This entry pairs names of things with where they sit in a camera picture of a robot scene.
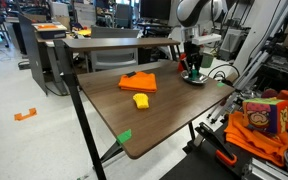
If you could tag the black monitor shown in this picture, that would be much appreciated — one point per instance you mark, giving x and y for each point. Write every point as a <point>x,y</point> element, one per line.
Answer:
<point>155,8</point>

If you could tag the green cup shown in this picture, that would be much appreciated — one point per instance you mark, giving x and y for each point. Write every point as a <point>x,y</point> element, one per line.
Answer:
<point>207,60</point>

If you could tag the colourful plush cube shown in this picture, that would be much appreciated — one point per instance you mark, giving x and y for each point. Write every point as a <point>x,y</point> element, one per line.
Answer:
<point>265,115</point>

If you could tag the orange floor tape marker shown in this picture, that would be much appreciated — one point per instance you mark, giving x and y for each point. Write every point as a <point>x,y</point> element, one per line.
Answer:
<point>25,114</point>

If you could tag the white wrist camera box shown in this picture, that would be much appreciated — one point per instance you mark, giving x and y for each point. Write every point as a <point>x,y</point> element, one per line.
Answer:
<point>205,39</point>

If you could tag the aluminium profile stand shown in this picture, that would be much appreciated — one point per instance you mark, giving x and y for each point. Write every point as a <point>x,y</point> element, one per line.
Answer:
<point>260,40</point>

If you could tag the orange yellow clamp tool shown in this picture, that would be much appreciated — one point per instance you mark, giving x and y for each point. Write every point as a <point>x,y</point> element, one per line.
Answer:
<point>200,163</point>

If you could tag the yellow knitted toy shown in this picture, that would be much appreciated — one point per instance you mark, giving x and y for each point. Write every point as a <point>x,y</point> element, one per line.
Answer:
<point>141,100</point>

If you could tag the green tape strip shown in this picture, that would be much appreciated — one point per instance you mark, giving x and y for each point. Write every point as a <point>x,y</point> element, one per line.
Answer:
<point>220,84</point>
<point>124,136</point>

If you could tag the grey tray with orange paper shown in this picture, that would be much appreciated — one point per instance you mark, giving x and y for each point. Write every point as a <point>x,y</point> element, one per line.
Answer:
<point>50,29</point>

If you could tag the grey desk side panel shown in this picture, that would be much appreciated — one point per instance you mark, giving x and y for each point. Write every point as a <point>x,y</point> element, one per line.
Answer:
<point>32,53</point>

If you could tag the pile of orange cloths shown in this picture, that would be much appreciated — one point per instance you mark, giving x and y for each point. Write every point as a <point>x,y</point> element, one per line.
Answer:
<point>250,138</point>

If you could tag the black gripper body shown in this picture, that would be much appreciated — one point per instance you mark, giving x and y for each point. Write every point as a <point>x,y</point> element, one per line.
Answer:
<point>193,53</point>

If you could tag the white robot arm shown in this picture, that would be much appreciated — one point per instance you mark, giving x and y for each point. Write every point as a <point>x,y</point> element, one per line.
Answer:
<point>197,13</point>

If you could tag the orange folded cloth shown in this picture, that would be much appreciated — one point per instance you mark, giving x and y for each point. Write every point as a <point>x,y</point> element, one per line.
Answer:
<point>139,82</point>

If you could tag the black tag on cloth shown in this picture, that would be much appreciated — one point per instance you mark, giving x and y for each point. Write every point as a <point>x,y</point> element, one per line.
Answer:
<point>130,74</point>

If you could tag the grey chair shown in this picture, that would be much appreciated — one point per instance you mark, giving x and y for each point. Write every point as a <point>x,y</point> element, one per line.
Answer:
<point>114,50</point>

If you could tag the green block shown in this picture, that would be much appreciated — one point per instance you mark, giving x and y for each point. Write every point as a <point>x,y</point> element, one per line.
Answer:
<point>194,74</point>

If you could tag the red and orange plush toy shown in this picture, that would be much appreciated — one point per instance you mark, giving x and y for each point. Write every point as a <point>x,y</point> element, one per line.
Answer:
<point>279,94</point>

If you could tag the black table frame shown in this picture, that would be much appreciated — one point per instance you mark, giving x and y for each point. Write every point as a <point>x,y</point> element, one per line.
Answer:
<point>80,110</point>

